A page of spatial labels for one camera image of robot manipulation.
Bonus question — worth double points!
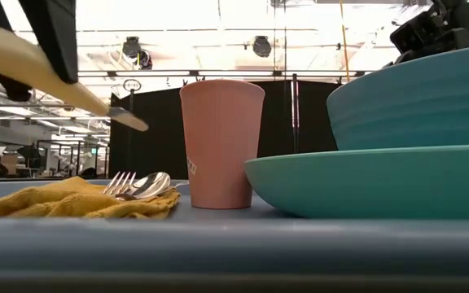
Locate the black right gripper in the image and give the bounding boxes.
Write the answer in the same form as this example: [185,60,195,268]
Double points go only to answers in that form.
[388,11,469,63]

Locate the cream-handled knife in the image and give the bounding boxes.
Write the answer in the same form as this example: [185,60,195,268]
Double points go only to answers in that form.
[0,19,150,133]

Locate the blue bowl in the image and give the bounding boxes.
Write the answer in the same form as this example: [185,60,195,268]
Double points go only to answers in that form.
[326,43,469,151]

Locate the teal plate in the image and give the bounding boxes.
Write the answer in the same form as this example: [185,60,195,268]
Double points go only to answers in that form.
[244,144,469,221]

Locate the orange-handled fork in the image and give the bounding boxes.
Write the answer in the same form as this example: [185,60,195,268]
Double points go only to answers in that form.
[102,170,138,197]

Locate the yellow cloth napkin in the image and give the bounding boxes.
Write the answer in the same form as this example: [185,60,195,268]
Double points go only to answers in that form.
[0,175,182,221]

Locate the orange-handled spoon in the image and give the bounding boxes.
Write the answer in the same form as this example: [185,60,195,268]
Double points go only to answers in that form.
[116,171,191,202]

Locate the pink cup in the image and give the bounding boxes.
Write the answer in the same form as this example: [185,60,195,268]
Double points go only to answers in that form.
[179,79,266,211]

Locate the blue plastic tray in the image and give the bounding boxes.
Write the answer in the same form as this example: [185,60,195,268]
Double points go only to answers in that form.
[0,178,469,282]

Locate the black hanging spotlight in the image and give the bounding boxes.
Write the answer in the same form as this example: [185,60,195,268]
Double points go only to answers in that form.
[252,35,274,59]
[121,35,154,71]

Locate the black partition curtain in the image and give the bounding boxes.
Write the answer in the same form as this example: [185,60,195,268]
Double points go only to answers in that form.
[107,79,341,181]

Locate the yellow cable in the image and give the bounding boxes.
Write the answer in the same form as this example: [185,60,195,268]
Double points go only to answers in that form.
[338,0,352,83]

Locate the black ring-topped stand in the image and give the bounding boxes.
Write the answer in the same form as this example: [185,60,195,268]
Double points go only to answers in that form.
[122,78,142,180]

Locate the black metal rig frame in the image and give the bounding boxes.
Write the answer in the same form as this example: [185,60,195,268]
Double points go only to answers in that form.
[0,68,374,79]

